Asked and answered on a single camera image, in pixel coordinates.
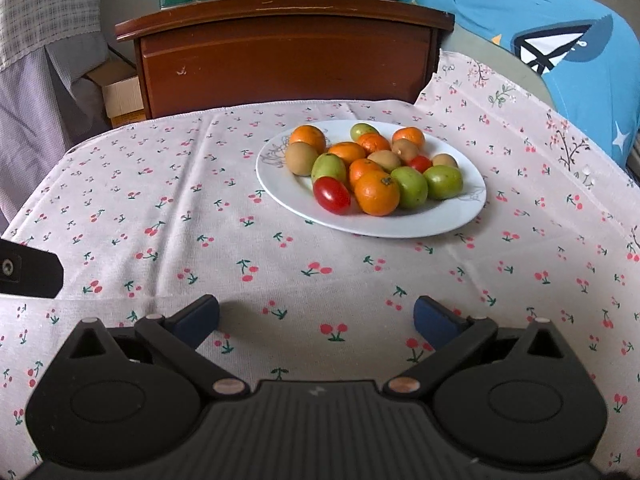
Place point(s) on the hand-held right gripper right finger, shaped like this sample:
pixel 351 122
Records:
pixel 435 320

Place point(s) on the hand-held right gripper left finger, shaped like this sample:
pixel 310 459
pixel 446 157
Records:
pixel 197 320

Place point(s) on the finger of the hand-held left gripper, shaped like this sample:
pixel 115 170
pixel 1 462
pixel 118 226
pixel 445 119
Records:
pixel 30 270

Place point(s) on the white plate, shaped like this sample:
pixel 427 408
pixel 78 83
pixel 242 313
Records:
pixel 400 220

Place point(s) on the orange tangerine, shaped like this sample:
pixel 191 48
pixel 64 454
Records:
pixel 377 192
pixel 372 142
pixel 307 139
pixel 361 169
pixel 408 136
pixel 346 152

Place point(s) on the elongated green jujube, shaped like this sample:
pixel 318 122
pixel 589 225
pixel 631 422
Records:
pixel 329 169

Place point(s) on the lilac checked cloth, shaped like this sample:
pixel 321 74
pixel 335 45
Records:
pixel 25 125

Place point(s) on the open brown cardboard box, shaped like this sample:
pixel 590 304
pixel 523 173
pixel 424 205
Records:
pixel 120 95

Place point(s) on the grey cloth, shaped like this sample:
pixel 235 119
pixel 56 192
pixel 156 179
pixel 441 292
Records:
pixel 75 75

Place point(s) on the floral branch print cloth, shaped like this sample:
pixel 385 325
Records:
pixel 465 95

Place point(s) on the brown wooden headboard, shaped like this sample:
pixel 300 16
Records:
pixel 285 60

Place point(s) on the grey green cushion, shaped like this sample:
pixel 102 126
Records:
pixel 480 45

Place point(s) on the blue sailboat print pillow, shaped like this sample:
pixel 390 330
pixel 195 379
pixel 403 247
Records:
pixel 500 15

